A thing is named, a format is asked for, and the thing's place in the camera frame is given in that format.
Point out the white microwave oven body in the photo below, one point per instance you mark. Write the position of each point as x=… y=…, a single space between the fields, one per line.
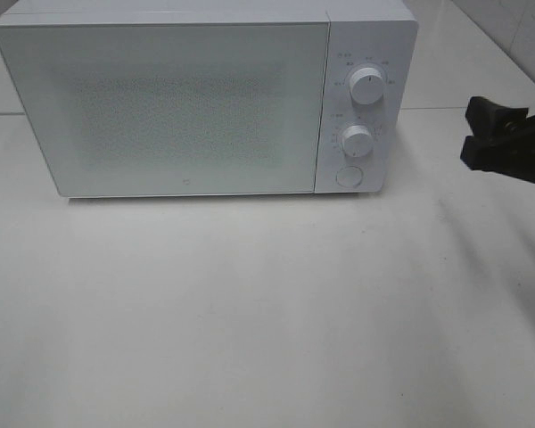
x=379 y=33

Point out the white microwave door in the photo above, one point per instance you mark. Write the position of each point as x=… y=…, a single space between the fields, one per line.
x=123 y=111

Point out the white timer knob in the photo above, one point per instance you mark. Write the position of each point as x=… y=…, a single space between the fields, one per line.
x=357 y=141

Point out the round door release button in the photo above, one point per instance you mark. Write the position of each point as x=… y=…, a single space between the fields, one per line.
x=350 y=177

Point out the white upper power knob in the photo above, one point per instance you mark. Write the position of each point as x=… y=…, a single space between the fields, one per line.
x=366 y=85

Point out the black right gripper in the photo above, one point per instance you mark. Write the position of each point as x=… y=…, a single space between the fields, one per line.
x=508 y=157

